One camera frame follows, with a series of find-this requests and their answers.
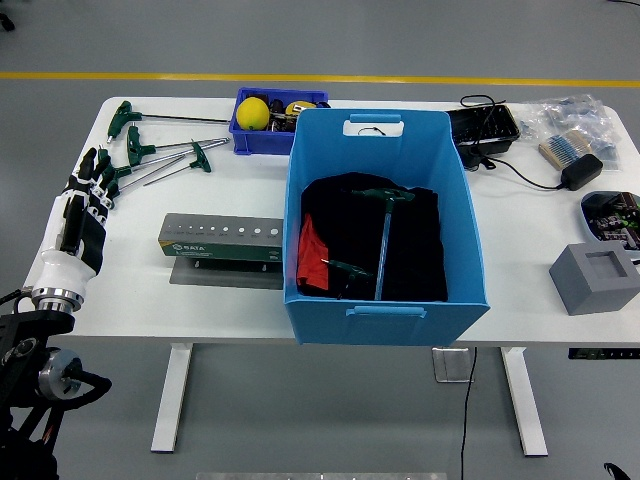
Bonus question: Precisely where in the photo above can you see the black adapter cable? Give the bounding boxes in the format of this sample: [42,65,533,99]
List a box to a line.
[458,93,566,192]

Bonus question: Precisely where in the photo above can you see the light blue tray with electronics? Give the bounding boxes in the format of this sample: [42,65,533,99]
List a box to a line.
[579,189,640,261]

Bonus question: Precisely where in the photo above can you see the blue folding storage box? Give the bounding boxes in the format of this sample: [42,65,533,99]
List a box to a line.
[282,107,492,347]

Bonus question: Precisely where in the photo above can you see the yellow tape measure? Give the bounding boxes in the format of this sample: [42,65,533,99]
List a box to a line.
[284,99,320,119]

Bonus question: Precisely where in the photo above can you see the resistor tape strip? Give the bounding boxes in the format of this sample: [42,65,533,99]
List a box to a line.
[538,128,596,172]

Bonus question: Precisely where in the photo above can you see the green grey hex key stand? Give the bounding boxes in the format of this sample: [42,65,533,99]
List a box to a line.
[157,213,285,291]

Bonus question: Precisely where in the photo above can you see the white table leg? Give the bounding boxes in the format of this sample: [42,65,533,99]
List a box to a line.
[499,347,550,457]
[150,343,195,455]

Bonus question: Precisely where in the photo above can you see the black cloth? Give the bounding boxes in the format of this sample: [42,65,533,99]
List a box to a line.
[299,170,450,303]

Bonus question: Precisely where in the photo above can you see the yellow ball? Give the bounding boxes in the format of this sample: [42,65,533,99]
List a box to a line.
[235,96,271,132]

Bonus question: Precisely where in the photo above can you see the metal floor box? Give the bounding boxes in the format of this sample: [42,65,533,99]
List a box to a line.
[432,347,476,384]

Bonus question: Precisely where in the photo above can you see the black power adapter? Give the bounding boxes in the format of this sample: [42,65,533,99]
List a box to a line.
[559,153,605,192]

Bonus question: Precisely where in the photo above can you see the grey block with square recess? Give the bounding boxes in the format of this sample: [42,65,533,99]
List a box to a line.
[548,242,640,317]

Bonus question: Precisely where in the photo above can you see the black hanging cable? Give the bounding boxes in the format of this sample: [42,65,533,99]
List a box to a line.
[458,347,479,480]

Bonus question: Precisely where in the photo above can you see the black plastic tray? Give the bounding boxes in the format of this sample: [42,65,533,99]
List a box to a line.
[446,104,522,170]

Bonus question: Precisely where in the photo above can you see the small green T-handle hex key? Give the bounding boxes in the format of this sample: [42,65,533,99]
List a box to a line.
[319,257,376,301]

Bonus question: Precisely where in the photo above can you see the black table control panel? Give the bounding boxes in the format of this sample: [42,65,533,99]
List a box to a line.
[567,347,640,360]

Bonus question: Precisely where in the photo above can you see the large green T-handle hex key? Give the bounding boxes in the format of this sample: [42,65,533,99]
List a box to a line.
[349,186,417,301]

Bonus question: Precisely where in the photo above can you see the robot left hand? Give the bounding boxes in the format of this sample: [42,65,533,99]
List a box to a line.
[37,146,117,297]

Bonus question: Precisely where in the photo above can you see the clear plastic component bags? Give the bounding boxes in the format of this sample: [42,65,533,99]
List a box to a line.
[517,93,624,171]

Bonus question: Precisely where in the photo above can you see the red cloth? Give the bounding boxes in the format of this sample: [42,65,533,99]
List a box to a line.
[295,213,330,292]

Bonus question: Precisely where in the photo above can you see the dark blue parts bin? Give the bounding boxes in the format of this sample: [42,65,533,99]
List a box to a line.
[228,86,330,156]

